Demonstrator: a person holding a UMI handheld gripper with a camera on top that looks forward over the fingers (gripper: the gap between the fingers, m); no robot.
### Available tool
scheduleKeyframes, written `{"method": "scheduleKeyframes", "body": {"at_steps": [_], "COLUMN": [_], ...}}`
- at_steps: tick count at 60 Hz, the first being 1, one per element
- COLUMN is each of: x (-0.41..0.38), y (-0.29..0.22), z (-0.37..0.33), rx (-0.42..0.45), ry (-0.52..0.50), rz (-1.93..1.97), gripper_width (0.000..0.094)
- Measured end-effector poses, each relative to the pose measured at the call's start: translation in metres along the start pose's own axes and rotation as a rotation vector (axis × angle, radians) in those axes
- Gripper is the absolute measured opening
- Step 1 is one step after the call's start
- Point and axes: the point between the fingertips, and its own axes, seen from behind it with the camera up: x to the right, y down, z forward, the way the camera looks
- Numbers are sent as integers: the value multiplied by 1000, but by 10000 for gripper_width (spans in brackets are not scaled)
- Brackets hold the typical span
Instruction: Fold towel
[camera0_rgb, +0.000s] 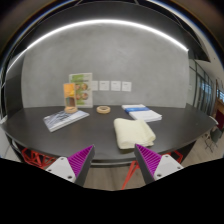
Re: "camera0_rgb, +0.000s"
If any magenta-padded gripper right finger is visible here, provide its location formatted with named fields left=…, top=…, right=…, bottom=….
left=133, top=143, right=185, bottom=186

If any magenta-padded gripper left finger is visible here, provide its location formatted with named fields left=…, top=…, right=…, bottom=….
left=45, top=144, right=97, bottom=188

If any cream towel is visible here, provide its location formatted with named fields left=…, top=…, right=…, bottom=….
left=113, top=117, right=157, bottom=150

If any grey striped magazine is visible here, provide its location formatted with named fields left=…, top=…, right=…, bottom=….
left=42, top=109, right=91, bottom=133

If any black chair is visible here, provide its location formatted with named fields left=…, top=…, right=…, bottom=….
left=202, top=125, right=223, bottom=154

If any white blue booklet stack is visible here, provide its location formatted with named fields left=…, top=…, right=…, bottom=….
left=121, top=103, right=164, bottom=123

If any tan masking tape roll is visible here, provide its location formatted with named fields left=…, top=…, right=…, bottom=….
left=96, top=105, right=112, bottom=115
left=63, top=105, right=79, bottom=115

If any green white brochure stand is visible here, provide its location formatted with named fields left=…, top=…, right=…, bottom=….
left=68, top=72, right=94, bottom=109

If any curved white light strip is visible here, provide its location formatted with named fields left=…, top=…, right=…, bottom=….
left=5, top=18, right=190, bottom=74

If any red wire chair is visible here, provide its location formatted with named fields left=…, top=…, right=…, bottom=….
left=121, top=149, right=185, bottom=191
left=21, top=147, right=57, bottom=170

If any white wall paper sheet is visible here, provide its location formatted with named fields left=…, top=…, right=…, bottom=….
left=121, top=81, right=133, bottom=93
left=110, top=80, right=122, bottom=92
left=99, top=80, right=111, bottom=92
left=91, top=80, right=100, bottom=92

